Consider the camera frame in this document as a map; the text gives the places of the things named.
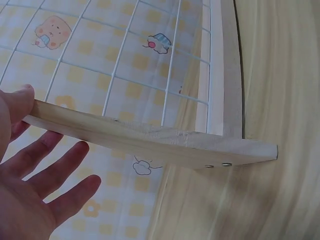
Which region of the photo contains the person's left hand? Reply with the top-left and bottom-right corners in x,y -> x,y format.
0,83 -> 102,240

